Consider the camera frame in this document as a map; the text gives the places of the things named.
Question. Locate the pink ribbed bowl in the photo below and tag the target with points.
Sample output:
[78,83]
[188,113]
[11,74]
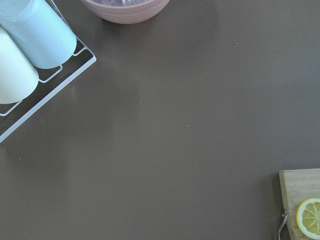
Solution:
[131,14]

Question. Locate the cream white cup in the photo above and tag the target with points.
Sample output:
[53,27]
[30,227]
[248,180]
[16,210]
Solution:
[18,77]

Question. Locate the light blue cup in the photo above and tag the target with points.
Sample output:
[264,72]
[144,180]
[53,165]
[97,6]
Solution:
[41,34]

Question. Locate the wooden cutting board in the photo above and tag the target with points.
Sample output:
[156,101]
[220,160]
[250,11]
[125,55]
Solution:
[296,186]

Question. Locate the white wire cup rack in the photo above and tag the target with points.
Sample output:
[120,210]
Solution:
[50,82]

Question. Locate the lower lemon slice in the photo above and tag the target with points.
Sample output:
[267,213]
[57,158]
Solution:
[308,218]

